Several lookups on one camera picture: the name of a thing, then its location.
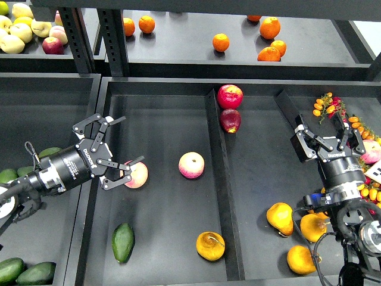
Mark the green avocado middle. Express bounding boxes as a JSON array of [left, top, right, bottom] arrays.
[[17, 166, 35, 178]]

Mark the pale yellow apple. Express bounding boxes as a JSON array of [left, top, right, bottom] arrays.
[[9, 23, 33, 43], [1, 35, 25, 54]]

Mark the cherry tomato bunch top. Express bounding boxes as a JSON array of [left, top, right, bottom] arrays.
[[313, 92, 347, 125]]

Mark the pink apple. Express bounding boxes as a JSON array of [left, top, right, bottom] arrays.
[[124, 162, 148, 189], [178, 151, 205, 179]]

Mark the dark red apple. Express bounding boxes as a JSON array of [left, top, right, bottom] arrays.
[[220, 108, 242, 133]]

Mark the pale yellow apple front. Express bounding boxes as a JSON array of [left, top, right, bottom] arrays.
[[1, 35, 25, 54]]

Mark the white label card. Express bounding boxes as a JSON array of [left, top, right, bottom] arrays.
[[365, 160, 381, 184]]

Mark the dark green avocado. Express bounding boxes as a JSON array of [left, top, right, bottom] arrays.
[[111, 223, 135, 263]]

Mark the orange right small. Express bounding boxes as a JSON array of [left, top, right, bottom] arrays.
[[270, 40, 287, 57]]

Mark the black tray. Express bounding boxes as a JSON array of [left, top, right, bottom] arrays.
[[82, 77, 380, 285], [1, 73, 101, 285]]

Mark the bright red apple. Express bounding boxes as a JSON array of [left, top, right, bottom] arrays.
[[217, 84, 243, 110]]

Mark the black centre tray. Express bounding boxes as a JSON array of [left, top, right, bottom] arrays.
[[82, 77, 380, 285]]

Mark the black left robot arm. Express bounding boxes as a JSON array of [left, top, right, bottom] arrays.
[[1, 113, 144, 232]]

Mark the orange front right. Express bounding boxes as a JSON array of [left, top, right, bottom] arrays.
[[257, 46, 281, 62]]

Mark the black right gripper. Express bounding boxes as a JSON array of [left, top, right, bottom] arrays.
[[291, 113, 366, 163]]

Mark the yellow pear bottom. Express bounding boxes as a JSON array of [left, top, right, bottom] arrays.
[[287, 245, 317, 275]]

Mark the green avocado top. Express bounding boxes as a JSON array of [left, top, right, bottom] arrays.
[[39, 147, 62, 158]]

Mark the pale peach upper shelf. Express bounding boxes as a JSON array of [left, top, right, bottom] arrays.
[[49, 25, 68, 45]]

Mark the black shelf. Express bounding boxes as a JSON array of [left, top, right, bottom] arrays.
[[126, 11, 380, 81], [0, 0, 102, 74]]

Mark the yellow pear brown tip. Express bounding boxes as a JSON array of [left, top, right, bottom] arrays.
[[308, 187, 330, 221]]

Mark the pink apple centre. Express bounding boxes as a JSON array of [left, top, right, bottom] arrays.
[[178, 151, 205, 179]]

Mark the yellow pear with stem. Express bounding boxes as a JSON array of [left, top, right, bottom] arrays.
[[196, 231, 226, 262]]

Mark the red apple upper shelf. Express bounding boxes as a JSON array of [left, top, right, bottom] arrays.
[[42, 37, 64, 55]]

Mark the yellow pear left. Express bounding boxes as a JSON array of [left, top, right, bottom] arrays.
[[266, 202, 293, 237]]

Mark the yellow pear middle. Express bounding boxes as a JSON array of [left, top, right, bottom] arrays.
[[300, 214, 330, 243]]

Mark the black shelf post right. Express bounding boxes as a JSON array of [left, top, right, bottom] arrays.
[[96, 8, 130, 77]]

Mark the black shelf post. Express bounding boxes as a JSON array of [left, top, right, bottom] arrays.
[[58, 7, 95, 74], [96, 8, 130, 77]]

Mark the green avocado far left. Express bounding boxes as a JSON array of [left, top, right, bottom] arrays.
[[0, 169, 18, 184]]

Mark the black left tray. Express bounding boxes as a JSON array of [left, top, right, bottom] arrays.
[[1, 73, 101, 285]]

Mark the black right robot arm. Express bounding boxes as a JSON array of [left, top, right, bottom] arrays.
[[291, 114, 380, 285]]

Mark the cherry tomato bunch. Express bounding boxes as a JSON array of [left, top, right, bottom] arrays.
[[313, 92, 347, 125], [357, 176, 380, 208]]

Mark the black shelf post left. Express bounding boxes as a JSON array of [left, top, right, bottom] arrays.
[[58, 7, 95, 74]]

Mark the large orange right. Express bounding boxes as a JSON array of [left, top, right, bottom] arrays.
[[260, 17, 281, 39]]

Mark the pink apple left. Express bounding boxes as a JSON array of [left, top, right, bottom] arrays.
[[124, 162, 148, 189]]

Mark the yellow apple with stem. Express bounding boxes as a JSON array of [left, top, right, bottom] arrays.
[[30, 19, 52, 38]]

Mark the orange cherry tomato vine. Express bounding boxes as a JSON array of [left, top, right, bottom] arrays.
[[348, 116, 380, 144]]

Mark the black upper left shelf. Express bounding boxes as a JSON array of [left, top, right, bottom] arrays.
[[0, 0, 102, 74]]

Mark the cherry tomato bunch bottom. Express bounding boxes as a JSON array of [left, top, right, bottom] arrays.
[[357, 176, 380, 208]]

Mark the pale yellow apple middle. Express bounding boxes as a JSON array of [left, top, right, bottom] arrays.
[[9, 23, 33, 43]]

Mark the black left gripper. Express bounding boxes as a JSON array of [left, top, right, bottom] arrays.
[[72, 113, 145, 190]]

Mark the pink apple right bin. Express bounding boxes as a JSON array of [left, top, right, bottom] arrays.
[[360, 139, 380, 164]]

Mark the orange far left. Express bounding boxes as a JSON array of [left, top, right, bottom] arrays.
[[123, 17, 135, 37]]

